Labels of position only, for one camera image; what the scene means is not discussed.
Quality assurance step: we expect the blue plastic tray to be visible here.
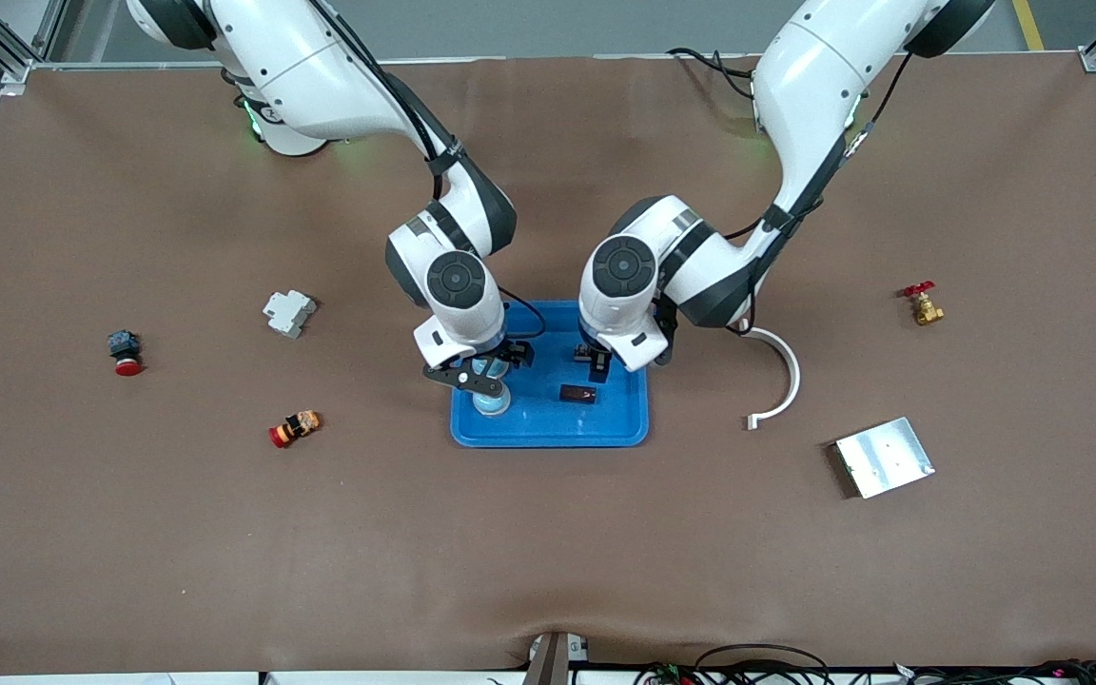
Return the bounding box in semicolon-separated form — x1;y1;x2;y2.
450;301;651;449

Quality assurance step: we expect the white circuit breaker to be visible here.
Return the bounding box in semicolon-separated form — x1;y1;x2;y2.
262;289;318;340

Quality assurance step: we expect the red button orange body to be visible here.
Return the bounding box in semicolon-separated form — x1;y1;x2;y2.
268;410;323;450

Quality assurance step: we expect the metal table clamp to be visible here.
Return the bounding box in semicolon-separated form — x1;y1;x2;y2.
527;631;590;685

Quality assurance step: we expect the silver metal plate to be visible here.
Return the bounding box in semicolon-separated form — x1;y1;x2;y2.
833;417;936;499

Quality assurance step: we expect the red mushroom button black base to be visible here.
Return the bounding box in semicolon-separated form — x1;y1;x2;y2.
108;329;145;378

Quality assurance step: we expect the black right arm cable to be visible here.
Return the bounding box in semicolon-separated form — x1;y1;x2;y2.
305;0;547;341

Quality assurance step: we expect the white curved bracket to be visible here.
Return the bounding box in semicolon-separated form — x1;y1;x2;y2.
738;323;802;431

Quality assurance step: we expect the black cable bundle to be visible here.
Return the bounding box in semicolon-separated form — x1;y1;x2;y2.
634;644;834;685
890;658;1096;685

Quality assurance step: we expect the black left base cable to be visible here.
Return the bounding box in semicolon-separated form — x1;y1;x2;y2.
667;46;763;101

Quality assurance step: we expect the brass valve red handle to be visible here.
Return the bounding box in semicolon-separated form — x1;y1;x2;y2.
903;281;946;327

